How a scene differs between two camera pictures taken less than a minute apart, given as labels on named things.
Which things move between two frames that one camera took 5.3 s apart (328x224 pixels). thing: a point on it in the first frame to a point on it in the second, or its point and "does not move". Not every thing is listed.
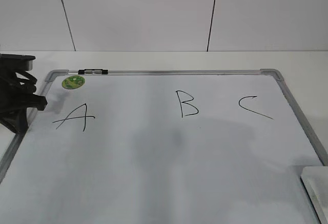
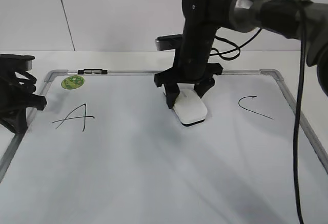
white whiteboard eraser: [315, 180] to [189, 107]
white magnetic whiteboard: [162, 146] does not move
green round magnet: [73, 82] does not move
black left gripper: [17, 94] does not move
